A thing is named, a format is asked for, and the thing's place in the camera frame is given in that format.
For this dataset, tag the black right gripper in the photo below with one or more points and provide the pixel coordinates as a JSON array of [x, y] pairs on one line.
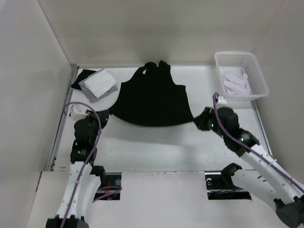
[[200, 120]]

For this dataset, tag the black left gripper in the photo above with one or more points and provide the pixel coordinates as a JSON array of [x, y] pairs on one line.
[[103, 116]]

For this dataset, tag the black tank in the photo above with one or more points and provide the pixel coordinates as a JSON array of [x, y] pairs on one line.
[[151, 98], [82, 76]]

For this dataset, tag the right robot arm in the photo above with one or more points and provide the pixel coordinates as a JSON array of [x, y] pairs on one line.
[[268, 181]]

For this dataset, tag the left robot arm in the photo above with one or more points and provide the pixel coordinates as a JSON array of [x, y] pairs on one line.
[[84, 176]]

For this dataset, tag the folded grey tank top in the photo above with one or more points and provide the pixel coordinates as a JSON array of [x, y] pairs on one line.
[[88, 94]]

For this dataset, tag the folded white tank top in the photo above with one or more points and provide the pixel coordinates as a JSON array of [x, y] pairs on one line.
[[101, 83]]

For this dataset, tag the folded black tank top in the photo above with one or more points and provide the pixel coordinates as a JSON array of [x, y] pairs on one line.
[[82, 76]]

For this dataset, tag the white tank top in basket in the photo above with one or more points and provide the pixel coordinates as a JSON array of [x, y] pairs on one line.
[[236, 83]]

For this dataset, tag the white plastic basket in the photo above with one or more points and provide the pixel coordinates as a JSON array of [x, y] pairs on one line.
[[243, 62]]

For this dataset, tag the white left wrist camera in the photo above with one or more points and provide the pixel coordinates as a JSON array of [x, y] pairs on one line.
[[75, 113]]

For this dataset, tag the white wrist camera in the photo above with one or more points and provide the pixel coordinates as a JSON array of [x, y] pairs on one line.
[[221, 100], [75, 113]]

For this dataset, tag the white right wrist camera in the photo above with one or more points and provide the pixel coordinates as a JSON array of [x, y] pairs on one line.
[[221, 100]]

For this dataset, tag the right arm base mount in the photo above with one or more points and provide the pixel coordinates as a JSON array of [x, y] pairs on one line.
[[220, 186]]

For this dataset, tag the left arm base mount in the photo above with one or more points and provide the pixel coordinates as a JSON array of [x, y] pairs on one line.
[[110, 188]]

